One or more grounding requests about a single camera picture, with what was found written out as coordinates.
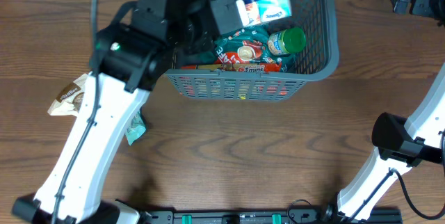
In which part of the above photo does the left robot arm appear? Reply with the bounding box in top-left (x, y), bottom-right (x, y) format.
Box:
top-left (12, 0), bottom-right (247, 223)

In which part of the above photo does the Kleenex tissue pack strip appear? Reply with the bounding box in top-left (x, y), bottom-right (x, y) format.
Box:
top-left (231, 0), bottom-right (293, 26)

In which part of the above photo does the beige snack pouch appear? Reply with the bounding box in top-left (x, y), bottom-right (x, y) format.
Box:
top-left (47, 74), bottom-right (88, 116)

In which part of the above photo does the grey plastic basket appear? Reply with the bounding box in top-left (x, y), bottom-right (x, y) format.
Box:
top-left (165, 0), bottom-right (339, 102)

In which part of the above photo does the green coffee bag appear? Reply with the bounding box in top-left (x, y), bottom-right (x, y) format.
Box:
top-left (193, 25), bottom-right (296, 72)

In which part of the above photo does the green lidded jar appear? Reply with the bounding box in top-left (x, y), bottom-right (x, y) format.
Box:
top-left (267, 27), bottom-right (306, 56)

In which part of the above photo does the orange spaghetti pack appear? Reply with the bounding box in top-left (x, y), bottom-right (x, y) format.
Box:
top-left (181, 63), bottom-right (281, 72)

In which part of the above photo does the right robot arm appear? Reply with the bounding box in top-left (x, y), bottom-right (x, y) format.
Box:
top-left (320, 0), bottom-right (444, 223)

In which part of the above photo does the small teal packet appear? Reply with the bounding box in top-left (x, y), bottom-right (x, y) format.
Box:
top-left (125, 111), bottom-right (147, 145)

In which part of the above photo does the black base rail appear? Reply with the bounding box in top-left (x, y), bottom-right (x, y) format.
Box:
top-left (138, 208), bottom-right (403, 224)

